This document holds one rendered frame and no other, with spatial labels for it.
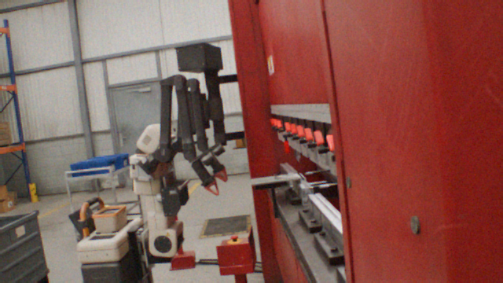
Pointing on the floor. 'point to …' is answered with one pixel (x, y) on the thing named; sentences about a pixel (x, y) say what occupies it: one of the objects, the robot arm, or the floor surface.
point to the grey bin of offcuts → (22, 250)
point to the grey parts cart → (99, 192)
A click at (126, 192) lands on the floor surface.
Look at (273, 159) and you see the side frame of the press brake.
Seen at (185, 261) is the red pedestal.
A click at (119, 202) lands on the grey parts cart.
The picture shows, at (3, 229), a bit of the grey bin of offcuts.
